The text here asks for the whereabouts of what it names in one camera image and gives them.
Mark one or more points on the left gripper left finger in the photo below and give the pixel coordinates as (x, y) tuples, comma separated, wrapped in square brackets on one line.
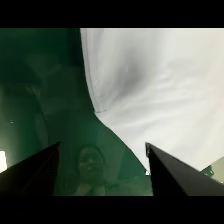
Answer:
[(33, 176)]

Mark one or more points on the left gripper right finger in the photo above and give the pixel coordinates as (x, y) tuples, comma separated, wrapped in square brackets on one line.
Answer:
[(176, 178)]

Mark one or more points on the white shirt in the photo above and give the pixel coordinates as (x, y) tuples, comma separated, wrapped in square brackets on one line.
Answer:
[(160, 90)]

